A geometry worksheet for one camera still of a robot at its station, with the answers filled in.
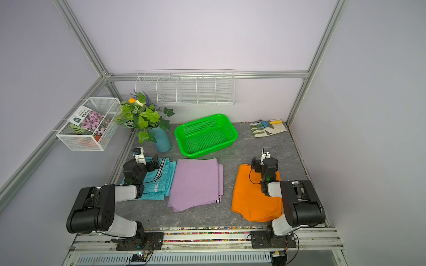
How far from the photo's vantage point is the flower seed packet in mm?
720

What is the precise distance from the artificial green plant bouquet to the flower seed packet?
8 cm

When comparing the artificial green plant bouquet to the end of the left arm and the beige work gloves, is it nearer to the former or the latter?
the end of the left arm
